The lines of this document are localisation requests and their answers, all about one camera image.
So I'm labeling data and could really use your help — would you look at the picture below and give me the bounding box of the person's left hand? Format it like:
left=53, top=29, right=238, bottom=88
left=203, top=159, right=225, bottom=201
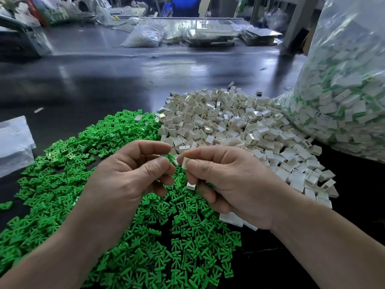
left=75, top=140, right=178, bottom=250

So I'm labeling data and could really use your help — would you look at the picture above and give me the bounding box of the person's right hand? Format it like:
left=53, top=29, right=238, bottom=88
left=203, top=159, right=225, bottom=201
left=176, top=145, right=296, bottom=231

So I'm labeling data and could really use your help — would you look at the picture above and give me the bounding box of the pile of white plastic caps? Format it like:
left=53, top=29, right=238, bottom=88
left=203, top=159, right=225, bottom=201
left=158, top=86, right=339, bottom=231

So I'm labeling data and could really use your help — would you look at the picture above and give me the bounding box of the pile of green plastic clips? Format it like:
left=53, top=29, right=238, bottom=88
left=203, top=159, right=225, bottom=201
left=0, top=109, right=243, bottom=289

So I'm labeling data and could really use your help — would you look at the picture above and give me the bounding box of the clear plastic bag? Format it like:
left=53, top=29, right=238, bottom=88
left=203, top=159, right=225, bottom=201
left=278, top=0, right=385, bottom=163

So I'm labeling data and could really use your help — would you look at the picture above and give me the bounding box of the person's right forearm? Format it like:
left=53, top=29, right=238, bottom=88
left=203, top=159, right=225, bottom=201
left=269, top=198, right=385, bottom=289

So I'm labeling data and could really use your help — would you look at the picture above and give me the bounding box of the person's left forearm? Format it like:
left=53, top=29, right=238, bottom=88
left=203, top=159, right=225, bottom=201
left=0, top=222, right=115, bottom=289

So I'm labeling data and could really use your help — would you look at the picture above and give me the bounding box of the small clear bag of parts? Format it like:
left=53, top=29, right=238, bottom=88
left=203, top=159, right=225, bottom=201
left=122, top=24, right=164, bottom=48

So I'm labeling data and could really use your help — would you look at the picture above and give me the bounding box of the stack of clear flat bags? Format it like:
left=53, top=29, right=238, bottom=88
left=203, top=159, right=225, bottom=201
left=0, top=115, right=36, bottom=178

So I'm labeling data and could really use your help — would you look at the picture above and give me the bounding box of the dark flat tray stack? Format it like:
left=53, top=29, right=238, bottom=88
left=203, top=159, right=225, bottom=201
left=241, top=27, right=283, bottom=47

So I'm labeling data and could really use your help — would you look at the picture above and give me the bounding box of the grey heat sealer machine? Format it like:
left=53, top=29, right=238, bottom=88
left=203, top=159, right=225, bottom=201
left=0, top=14, right=53, bottom=58

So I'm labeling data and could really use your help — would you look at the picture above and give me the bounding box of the blue crate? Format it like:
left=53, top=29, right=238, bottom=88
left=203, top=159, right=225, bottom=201
left=166, top=0, right=201, bottom=17

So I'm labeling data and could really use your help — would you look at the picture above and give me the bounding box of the grey metal slanted post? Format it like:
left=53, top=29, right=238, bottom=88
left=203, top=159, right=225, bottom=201
left=282, top=0, right=320, bottom=53

